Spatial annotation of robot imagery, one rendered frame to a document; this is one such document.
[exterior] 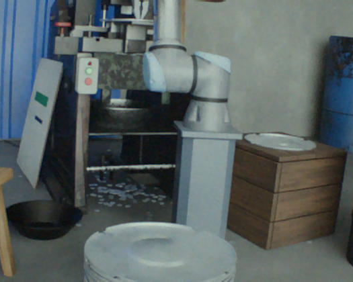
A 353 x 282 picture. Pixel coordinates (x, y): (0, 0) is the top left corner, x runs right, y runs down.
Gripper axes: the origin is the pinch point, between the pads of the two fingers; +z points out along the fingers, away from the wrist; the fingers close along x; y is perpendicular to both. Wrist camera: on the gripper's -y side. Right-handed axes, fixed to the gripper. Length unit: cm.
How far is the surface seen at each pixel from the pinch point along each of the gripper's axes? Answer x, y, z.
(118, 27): 4.5, 15.5, 4.3
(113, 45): 9.1, 5.5, 12.3
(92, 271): 48, -120, 49
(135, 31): 0.7, 2.5, 5.8
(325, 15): -215, 136, -26
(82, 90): 26.1, -14.5, 29.1
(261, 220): -31, -58, 69
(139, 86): -0.6, -3.5, 28.3
